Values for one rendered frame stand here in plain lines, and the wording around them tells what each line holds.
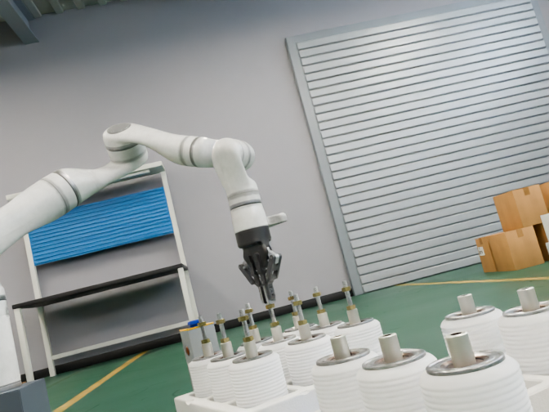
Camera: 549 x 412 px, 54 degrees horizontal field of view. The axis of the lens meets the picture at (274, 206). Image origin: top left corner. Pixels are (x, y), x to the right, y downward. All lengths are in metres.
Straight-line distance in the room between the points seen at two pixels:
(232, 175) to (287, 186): 5.06
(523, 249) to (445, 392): 4.08
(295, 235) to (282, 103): 1.55
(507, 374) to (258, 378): 0.53
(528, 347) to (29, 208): 0.96
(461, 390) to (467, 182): 6.16
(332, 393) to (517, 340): 0.25
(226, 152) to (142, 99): 5.39
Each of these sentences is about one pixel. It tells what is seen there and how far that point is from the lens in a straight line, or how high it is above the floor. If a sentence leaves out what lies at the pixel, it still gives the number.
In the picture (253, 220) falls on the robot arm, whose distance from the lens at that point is 1.15.
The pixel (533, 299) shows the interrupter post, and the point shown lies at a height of 0.27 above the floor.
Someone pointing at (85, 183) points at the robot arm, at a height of 0.69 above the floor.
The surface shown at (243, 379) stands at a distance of 0.99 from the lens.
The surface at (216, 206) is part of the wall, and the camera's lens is 6.14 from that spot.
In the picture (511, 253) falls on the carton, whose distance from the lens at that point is 4.56.
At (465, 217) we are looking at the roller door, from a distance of 6.58.
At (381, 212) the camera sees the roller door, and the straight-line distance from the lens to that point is 6.26.
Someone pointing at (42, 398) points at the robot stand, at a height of 0.26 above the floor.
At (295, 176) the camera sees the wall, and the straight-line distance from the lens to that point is 6.25.
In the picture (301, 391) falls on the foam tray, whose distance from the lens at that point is 1.00.
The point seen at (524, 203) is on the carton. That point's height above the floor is 0.48.
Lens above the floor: 0.37
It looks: 8 degrees up
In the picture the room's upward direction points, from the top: 14 degrees counter-clockwise
